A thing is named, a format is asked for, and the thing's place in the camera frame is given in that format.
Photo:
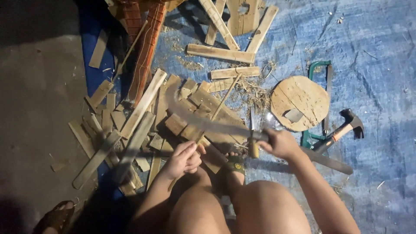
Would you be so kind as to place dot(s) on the red-brown wooden beam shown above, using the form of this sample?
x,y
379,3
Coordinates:
x,y
146,52
133,19

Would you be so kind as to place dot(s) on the pile of wooden slats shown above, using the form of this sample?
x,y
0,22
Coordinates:
x,y
201,100

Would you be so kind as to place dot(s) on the dark flat wooden lath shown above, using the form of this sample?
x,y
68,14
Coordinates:
x,y
98,50

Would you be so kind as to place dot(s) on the person's left hand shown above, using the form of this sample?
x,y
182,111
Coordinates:
x,y
180,162

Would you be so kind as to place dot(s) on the person's right hand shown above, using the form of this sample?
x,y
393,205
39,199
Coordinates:
x,y
284,144

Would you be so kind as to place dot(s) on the green hacksaw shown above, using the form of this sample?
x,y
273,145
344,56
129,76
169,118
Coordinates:
x,y
305,138

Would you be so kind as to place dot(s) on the person's right leg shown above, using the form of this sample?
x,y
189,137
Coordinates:
x,y
269,208

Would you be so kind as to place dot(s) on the person's left fingers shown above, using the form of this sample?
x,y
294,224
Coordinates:
x,y
190,159

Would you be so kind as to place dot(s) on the small grey flat piece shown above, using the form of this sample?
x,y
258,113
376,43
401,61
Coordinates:
x,y
294,115

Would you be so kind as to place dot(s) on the black claw hammer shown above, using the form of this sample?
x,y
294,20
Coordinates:
x,y
352,122

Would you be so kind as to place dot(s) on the long thin wooden rod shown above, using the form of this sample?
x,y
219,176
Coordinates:
x,y
130,50

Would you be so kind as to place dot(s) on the pale wooden plank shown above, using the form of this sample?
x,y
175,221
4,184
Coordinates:
x,y
262,29
211,35
235,72
221,53

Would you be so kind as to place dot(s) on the wooden board with hole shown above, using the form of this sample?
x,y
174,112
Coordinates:
x,y
237,24

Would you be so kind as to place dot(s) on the brown sandal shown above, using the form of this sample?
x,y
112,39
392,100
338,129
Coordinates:
x,y
53,217

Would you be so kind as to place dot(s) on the green sandal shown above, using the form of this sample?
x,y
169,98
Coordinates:
x,y
235,165

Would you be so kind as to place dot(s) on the person's right fingers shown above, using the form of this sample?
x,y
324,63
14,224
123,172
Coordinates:
x,y
268,146

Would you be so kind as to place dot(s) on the blue tarpaulin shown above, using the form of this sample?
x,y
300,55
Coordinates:
x,y
373,65

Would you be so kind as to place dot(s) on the grey flat metal bar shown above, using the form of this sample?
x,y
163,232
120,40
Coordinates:
x,y
331,162

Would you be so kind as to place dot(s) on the round wooden disc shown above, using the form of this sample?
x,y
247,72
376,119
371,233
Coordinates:
x,y
302,94

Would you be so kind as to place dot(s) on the curved steel machete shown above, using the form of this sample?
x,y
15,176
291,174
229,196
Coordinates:
x,y
208,123

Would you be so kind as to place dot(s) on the small wood chip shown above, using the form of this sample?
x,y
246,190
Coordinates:
x,y
58,166

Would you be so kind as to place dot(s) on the person's left leg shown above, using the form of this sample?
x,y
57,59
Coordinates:
x,y
195,211

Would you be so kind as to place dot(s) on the notched wooden strip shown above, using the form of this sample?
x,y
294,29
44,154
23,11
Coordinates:
x,y
219,23

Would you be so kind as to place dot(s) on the heap of wood shavings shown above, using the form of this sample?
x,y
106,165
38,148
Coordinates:
x,y
256,91

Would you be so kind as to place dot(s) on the thin bamboo stick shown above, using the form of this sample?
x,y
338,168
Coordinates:
x,y
224,100

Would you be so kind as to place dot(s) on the person's leg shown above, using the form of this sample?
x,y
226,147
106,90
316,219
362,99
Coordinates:
x,y
269,208
195,211

